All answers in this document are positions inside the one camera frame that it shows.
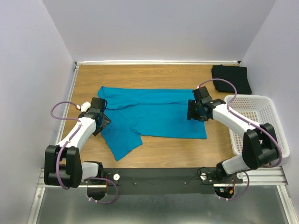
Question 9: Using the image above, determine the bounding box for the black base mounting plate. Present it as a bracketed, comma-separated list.
[86, 167, 243, 202]

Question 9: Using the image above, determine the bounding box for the white plastic basket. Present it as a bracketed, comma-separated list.
[229, 94, 290, 158]

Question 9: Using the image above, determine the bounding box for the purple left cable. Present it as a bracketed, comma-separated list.
[50, 101, 119, 204]

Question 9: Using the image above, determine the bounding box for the aluminium back rail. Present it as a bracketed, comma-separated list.
[75, 60, 239, 65]

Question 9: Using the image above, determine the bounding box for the blue t shirt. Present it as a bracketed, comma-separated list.
[98, 86, 207, 161]

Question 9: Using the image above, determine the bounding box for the folded black t shirt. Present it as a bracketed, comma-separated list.
[211, 65, 252, 95]

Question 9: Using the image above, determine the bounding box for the purple cable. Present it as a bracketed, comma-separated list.
[50, 101, 119, 204]
[197, 78, 283, 202]

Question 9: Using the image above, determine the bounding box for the aluminium left rail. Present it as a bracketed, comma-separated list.
[50, 65, 79, 146]

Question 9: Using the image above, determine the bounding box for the aluminium front rail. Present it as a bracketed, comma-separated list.
[37, 167, 288, 188]

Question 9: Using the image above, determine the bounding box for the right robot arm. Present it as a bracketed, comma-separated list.
[187, 86, 282, 183]

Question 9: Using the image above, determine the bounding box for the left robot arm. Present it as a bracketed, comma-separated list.
[44, 97, 111, 190]

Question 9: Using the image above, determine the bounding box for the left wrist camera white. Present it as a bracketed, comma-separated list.
[75, 101, 91, 112]

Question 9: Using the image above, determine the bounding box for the aluminium rail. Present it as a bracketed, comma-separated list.
[37, 167, 288, 188]
[50, 65, 79, 146]
[75, 60, 239, 65]

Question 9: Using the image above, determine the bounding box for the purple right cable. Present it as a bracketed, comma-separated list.
[197, 78, 283, 202]

